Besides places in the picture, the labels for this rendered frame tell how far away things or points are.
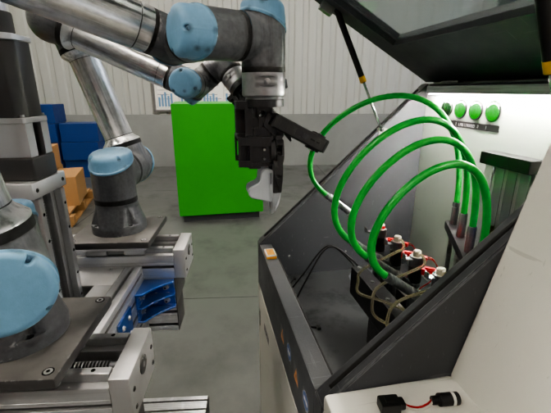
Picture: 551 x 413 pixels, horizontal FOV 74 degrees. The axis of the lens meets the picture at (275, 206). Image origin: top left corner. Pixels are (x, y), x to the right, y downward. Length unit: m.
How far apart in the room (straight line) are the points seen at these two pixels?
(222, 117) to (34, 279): 3.61
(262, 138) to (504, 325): 0.47
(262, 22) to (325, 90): 6.76
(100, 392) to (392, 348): 0.47
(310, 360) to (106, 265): 0.67
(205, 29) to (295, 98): 6.74
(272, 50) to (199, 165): 3.50
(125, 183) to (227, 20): 0.63
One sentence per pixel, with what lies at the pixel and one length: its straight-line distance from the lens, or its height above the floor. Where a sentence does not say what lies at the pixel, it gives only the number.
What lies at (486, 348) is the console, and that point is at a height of 1.06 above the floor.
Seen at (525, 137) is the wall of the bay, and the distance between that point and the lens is 0.99.
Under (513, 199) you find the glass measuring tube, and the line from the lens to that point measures 1.00.
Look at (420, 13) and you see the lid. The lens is 1.02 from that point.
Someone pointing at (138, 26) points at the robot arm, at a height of 1.52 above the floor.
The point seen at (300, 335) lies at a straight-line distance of 0.80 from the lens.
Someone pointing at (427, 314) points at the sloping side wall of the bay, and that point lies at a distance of 0.64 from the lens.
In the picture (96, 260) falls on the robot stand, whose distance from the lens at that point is 1.17.
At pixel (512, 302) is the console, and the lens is 0.64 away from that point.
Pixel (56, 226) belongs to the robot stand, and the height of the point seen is 1.13.
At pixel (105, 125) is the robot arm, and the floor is 1.33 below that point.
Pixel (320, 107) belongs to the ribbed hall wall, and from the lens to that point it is 7.38.
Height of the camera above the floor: 1.43
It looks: 18 degrees down
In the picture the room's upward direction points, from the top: straight up
